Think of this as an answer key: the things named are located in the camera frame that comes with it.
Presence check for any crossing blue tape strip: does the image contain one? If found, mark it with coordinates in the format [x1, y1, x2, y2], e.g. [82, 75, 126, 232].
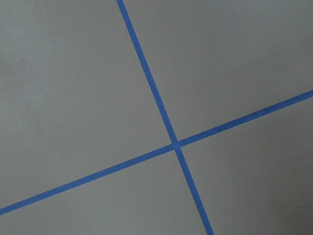
[0, 90, 313, 215]

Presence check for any long blue tape strip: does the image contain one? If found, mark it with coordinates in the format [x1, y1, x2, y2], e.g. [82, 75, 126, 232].
[117, 0, 214, 235]

